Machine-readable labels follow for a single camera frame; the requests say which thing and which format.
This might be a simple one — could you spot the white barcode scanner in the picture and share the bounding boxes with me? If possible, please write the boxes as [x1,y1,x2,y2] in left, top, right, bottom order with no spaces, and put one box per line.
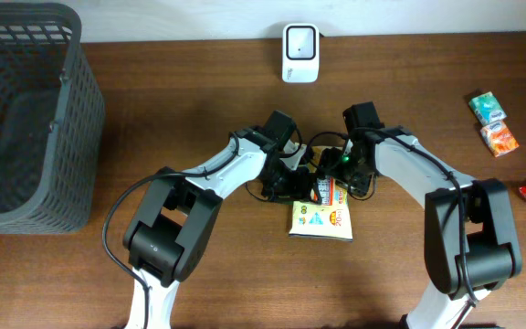
[281,23,320,83]

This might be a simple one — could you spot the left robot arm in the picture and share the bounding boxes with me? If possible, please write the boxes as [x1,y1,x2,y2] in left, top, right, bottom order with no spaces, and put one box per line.
[122,111,310,328]

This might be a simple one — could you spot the right black cable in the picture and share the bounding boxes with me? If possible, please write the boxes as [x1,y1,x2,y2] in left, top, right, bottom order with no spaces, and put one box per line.
[306,127,479,329]

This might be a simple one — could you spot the orange tissue pack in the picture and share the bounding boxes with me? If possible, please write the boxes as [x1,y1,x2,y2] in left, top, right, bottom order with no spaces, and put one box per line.
[480,121,520,157]

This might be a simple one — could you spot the dark grey plastic basket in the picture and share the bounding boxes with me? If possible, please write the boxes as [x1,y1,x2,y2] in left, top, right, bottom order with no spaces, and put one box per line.
[0,3,105,234]

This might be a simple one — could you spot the yellow snack bag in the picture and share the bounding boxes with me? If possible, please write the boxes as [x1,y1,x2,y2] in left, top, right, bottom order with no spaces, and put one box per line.
[289,176,353,241]

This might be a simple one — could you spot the green tissue pack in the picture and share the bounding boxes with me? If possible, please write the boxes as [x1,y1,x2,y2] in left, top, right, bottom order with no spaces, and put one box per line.
[468,91,507,126]

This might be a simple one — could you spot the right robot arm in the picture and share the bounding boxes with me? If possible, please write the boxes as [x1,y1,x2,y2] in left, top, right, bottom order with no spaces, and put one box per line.
[320,102,522,329]

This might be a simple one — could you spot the left black cable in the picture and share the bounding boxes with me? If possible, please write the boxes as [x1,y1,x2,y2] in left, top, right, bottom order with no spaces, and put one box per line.
[101,130,312,329]

